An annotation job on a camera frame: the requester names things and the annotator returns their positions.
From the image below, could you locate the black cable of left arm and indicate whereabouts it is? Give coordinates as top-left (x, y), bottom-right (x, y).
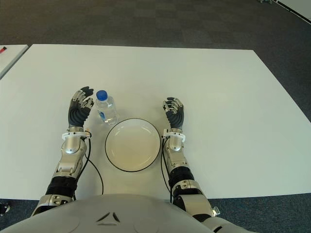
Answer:
top-left (83, 135), bottom-right (104, 196)

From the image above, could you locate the black wheeled stand base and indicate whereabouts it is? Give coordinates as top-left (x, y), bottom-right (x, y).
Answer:
top-left (0, 199), bottom-right (12, 216)

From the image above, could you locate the clear water bottle blue cap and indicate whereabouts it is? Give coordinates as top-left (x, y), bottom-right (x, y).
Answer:
top-left (94, 90), bottom-right (120, 126)

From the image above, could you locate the grey robot torso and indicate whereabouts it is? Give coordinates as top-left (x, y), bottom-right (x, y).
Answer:
top-left (0, 194), bottom-right (311, 233)

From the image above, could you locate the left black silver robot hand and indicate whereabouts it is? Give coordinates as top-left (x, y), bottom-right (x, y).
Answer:
top-left (67, 85), bottom-right (95, 128)

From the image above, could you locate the white plate black rim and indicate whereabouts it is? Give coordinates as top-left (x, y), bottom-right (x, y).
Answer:
top-left (104, 118), bottom-right (162, 173)

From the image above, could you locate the white board panel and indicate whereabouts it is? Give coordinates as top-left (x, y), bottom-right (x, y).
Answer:
top-left (276, 0), bottom-right (311, 25)

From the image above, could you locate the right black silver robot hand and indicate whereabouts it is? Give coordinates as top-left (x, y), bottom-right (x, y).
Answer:
top-left (161, 97), bottom-right (187, 131)

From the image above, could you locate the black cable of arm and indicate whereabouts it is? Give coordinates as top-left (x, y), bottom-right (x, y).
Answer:
top-left (160, 137), bottom-right (174, 203)
top-left (83, 135), bottom-right (104, 196)

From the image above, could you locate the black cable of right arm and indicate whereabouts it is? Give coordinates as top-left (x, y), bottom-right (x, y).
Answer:
top-left (160, 137), bottom-right (174, 203)

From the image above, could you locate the white side table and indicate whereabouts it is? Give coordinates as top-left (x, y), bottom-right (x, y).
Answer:
top-left (0, 44), bottom-right (29, 80)

